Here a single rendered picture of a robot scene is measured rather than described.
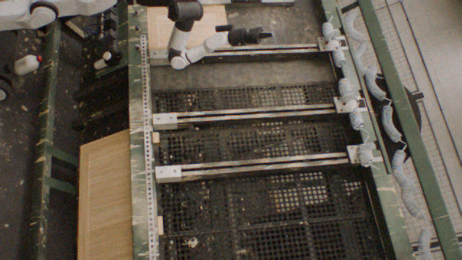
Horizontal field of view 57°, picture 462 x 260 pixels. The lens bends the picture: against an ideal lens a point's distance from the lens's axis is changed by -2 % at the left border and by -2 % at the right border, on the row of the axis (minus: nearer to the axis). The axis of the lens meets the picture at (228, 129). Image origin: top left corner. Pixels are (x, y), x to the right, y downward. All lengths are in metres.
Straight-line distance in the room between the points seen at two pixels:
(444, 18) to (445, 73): 0.93
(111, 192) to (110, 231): 0.22
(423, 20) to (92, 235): 6.46
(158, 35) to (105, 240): 1.22
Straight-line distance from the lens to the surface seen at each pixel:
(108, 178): 2.61
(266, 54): 2.59
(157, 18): 2.76
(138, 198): 2.14
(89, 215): 2.63
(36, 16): 2.42
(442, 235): 2.76
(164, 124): 2.28
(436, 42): 7.68
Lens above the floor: 2.00
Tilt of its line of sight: 19 degrees down
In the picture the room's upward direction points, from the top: 72 degrees clockwise
